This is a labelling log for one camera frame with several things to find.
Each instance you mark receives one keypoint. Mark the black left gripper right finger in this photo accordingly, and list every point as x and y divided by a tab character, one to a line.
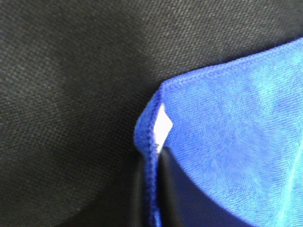
181	202

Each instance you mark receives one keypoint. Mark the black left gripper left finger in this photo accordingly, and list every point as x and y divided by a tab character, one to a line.
142	194

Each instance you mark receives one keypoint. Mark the blue microfibre towel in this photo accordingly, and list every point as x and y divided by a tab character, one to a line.
236	130

